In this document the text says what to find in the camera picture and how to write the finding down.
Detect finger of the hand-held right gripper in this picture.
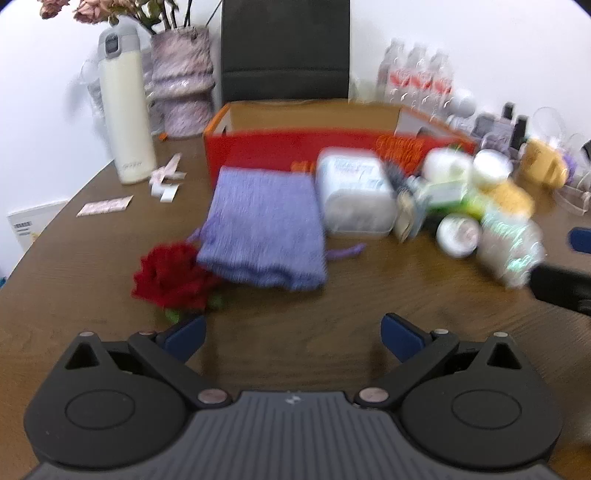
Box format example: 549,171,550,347
568,227,591,254
529,263,591,317

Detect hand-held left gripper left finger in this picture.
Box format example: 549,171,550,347
64,315,232,411

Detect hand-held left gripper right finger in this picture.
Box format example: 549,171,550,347
355,313,525,411

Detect iridescent crinkled bag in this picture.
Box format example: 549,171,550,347
479,210,546,288

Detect red fabric rose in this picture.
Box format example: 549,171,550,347
131,242,227,324

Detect yellow plush toy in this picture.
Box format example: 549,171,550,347
488,181,535,219

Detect round white tin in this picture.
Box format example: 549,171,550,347
436,215,482,258

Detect green tissue pack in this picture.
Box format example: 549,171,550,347
424,181,491,219

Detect purple knitted pouch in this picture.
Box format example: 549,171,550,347
187,166,368,291

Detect white wet wipes pack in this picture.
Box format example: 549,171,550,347
315,148,399,238

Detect white fluffy plush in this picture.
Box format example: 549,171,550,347
424,149,472,184

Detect black multi-plug cable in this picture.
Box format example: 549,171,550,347
381,159,419,217

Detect cardboard box with orange rim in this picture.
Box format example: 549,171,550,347
202,100,478,190

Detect brown wooden desktop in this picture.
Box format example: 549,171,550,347
0,134,591,480

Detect yellow mug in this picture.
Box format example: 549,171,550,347
521,137,570,189

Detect small printed tin box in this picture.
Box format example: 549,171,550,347
473,113,514,151

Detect pink sachet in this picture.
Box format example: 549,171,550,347
76,195,134,217

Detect white paper scraps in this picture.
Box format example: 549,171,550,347
148,154,187,204

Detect white robot speaker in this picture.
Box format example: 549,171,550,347
447,88,479,131

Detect white printed box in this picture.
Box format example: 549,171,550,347
7,199,70,253

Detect clear water bottle red label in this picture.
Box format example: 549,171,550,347
405,44,433,112
378,39,408,103
429,51,456,117

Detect white thermos bottle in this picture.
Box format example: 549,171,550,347
97,18,158,185

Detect pink textured vase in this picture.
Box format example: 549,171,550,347
148,25,217,139

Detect black paper bag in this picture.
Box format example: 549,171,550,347
221,0,352,104

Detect dried pink flowers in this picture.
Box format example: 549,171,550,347
37,0,222,35

